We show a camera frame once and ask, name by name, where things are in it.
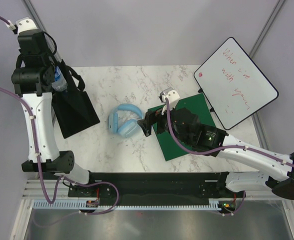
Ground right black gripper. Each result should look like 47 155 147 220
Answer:
137 101 191 146

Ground plastic water bottle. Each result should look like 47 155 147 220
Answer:
52 66 68 92

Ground black canvas bag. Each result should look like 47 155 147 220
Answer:
52 60 100 139

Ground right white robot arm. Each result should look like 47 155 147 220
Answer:
137 108 294 200

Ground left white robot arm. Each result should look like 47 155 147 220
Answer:
11 29 97 197

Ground light blue headphones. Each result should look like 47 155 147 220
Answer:
107 103 145 138

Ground green binder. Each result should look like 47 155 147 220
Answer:
152 93 216 162

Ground white whiteboard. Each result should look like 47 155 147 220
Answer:
194 37 279 130

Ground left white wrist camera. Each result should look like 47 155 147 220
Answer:
6 17 38 35

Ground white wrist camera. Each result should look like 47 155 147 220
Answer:
6 17 38 35
159 87 180 115

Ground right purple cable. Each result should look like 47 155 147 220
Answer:
164 98 294 173

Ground purple cable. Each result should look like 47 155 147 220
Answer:
164 98 294 173
0 12 65 205

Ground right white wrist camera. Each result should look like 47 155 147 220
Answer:
159 87 180 115

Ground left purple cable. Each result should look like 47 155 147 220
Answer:
0 12 65 205

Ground left aluminium corner post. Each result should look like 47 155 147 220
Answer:
22 0 46 31

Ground aluminium corner post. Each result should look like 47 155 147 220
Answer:
22 0 46 31
248 0 288 59

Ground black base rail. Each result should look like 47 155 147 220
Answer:
67 172 245 205

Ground white cable duct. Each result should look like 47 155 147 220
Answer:
32 199 236 211

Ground right aluminium corner post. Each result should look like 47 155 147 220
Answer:
248 0 288 59

